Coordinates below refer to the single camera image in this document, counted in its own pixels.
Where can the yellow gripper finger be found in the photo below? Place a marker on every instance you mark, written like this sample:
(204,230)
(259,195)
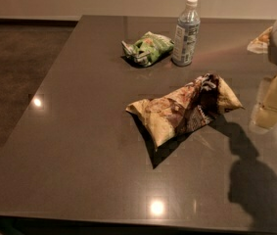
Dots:
(265,108)

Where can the brown yellow chip bag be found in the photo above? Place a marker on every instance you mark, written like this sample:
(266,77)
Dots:
(186,109)

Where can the blue plastic water bottle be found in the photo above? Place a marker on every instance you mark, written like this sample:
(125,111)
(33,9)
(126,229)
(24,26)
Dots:
(186,34)

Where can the green crumpled snack bag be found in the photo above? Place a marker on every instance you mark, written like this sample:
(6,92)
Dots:
(148,49)

